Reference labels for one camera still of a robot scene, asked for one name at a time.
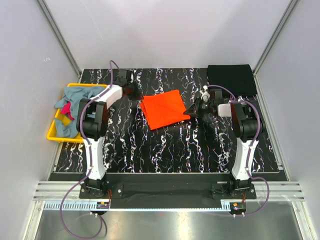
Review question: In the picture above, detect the grey-blue crumpled t-shirt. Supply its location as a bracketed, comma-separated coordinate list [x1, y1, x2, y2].
[54, 86, 105, 138]

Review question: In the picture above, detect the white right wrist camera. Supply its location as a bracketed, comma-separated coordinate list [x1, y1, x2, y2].
[199, 85, 223, 103]

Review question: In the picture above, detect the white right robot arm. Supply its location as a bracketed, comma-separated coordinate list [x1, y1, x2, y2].
[183, 97, 264, 199]

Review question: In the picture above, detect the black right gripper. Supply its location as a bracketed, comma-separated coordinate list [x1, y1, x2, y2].
[183, 97, 213, 118]

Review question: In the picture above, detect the folded black t-shirt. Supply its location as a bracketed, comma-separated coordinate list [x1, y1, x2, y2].
[207, 64, 258, 96]

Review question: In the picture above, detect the pink crumpled garment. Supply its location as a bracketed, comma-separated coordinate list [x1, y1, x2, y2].
[60, 102, 74, 121]

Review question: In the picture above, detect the orange t-shirt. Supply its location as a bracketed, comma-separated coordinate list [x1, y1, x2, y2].
[140, 89, 191, 130]

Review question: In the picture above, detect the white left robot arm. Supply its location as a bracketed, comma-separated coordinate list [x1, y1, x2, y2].
[76, 81, 143, 198]

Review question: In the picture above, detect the aluminium frame rail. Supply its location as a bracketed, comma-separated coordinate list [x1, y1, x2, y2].
[44, 199, 231, 212]

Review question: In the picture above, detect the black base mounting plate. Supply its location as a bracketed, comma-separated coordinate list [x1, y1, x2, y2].
[79, 173, 242, 206]

